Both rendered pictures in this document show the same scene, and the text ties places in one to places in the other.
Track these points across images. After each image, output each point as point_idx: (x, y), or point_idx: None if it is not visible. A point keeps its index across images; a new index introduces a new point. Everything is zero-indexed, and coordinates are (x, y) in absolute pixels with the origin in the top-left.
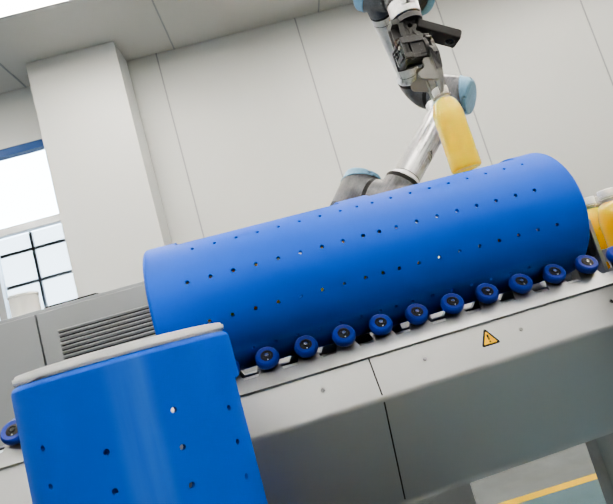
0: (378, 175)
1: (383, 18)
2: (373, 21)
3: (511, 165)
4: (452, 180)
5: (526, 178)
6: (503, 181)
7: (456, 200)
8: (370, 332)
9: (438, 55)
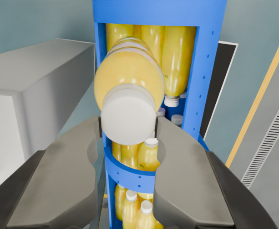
0: None
1: None
2: None
3: (208, 44)
4: (196, 109)
5: (217, 42)
6: (212, 66)
7: (204, 109)
8: (49, 112)
9: (248, 201)
